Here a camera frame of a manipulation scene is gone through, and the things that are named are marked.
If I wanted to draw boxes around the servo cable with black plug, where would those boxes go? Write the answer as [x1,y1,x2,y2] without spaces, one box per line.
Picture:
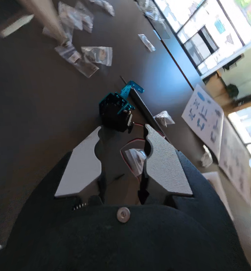
[115,122,147,184]

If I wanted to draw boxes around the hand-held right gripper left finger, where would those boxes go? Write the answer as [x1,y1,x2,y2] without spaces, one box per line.
[54,126,107,203]

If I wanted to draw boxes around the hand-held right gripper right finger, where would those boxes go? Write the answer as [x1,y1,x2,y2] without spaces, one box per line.
[137,124,193,205]

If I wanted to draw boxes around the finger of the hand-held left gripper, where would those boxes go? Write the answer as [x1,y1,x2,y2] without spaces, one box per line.
[20,0,72,46]

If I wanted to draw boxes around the small labelled clear bag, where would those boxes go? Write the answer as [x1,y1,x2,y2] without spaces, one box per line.
[124,148,148,178]

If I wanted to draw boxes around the small crumpled clear bag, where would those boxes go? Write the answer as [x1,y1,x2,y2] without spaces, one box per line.
[200,145,214,168]

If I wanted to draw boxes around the scattered small clear bags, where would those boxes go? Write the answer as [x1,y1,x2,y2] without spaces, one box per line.
[42,0,166,64]

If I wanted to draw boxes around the large window wall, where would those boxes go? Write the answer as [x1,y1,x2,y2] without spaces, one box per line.
[154,0,251,187]

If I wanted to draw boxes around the zip bag of nuts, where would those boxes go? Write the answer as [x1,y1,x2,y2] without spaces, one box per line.
[74,60,99,78]

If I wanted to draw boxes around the zip bag of screws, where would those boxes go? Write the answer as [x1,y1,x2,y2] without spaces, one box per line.
[81,47,113,66]

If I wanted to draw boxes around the blue servo bracket assembly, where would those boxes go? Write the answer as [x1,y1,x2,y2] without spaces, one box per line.
[99,80,145,134]

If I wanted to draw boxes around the dark desk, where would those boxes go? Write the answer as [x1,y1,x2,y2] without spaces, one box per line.
[0,0,251,252]

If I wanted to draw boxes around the crumpled bag of silver screws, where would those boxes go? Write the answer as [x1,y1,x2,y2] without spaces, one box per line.
[154,111,175,127]

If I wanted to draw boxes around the white instruction booklet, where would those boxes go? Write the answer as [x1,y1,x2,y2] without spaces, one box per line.
[181,84,251,205]

